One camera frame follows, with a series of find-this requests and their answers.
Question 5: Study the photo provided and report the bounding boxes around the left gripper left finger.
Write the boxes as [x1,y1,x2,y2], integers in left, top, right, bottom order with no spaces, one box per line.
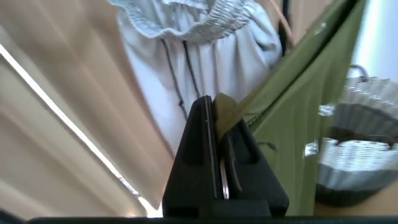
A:
[162,95,222,218]

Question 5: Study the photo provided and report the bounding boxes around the pink clothes hanger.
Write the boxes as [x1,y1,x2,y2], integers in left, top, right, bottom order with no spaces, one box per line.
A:
[269,0,295,47]

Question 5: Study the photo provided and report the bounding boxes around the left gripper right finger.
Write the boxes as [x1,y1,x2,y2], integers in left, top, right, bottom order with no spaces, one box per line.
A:
[221,119,289,217]

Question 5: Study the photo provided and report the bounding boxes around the green short-sleeved shirt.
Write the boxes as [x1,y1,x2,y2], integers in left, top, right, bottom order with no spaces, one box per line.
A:
[213,0,369,217]

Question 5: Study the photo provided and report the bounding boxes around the white laundry basket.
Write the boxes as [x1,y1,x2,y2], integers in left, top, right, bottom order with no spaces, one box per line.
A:
[303,64,398,208]

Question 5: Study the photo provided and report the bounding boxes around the beige curtain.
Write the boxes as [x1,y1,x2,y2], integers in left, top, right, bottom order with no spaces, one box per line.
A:
[0,0,333,218]

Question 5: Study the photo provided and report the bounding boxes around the pale grey shorts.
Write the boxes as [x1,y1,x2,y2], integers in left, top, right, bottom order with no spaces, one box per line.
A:
[107,0,284,156]

